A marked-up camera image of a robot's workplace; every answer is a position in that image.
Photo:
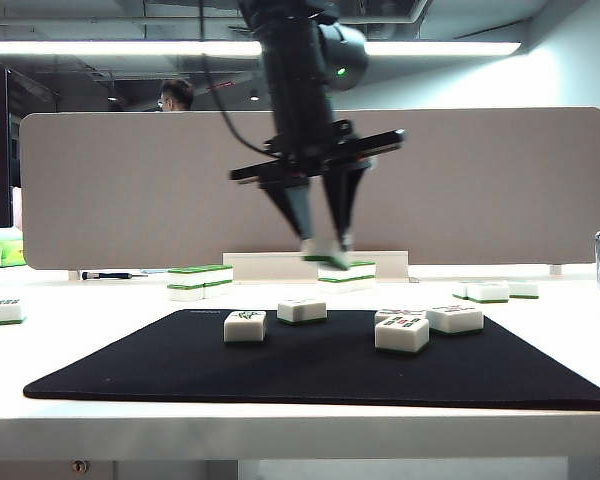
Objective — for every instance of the bird print mahjong tile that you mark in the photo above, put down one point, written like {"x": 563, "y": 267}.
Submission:
{"x": 245, "y": 327}

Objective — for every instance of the metal bolt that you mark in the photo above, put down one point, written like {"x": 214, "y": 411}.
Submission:
{"x": 80, "y": 467}

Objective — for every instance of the black mouse mat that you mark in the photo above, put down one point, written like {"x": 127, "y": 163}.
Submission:
{"x": 280, "y": 370}

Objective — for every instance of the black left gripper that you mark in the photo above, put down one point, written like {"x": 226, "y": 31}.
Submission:
{"x": 310, "y": 145}

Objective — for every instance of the red green bamboo mahjong tile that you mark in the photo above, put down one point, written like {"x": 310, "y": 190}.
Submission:
{"x": 524, "y": 290}
{"x": 400, "y": 337}
{"x": 387, "y": 315}
{"x": 455, "y": 321}

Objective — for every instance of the dark green print mahjong tile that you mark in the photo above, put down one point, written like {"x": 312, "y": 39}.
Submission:
{"x": 460, "y": 291}
{"x": 487, "y": 293}
{"x": 5, "y": 312}

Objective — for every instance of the grey ceiling duct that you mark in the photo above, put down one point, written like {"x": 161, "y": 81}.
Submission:
{"x": 390, "y": 10}

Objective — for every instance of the person with glasses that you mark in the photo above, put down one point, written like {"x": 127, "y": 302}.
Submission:
{"x": 177, "y": 92}

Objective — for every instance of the black screwdriver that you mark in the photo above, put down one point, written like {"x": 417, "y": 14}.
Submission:
{"x": 105, "y": 275}

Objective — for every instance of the bright green box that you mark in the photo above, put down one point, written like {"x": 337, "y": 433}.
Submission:
{"x": 14, "y": 255}

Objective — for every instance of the pale blue sheet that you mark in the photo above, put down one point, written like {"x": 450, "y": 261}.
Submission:
{"x": 152, "y": 271}

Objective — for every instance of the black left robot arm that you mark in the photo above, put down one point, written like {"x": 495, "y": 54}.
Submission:
{"x": 290, "y": 60}

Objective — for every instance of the beige desk divider panel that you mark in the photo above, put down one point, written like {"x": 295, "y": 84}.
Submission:
{"x": 430, "y": 190}

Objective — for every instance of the brown under-desk panel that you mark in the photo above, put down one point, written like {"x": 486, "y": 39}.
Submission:
{"x": 155, "y": 471}

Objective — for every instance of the small round ceiling lamp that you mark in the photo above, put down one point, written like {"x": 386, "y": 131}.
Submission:
{"x": 254, "y": 96}

